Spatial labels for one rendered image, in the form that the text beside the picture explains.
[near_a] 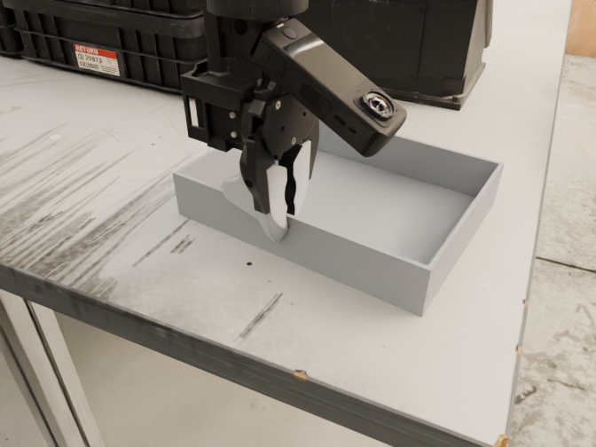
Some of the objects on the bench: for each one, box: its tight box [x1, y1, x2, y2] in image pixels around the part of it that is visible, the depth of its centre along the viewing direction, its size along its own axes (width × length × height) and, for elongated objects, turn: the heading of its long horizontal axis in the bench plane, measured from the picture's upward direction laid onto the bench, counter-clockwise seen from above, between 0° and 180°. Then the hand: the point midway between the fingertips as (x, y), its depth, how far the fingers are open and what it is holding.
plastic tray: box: [172, 120, 505, 318], centre depth 54 cm, size 27×20×5 cm
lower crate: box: [3, 0, 288, 98], centre depth 93 cm, size 40×30×12 cm
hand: (286, 229), depth 47 cm, fingers closed
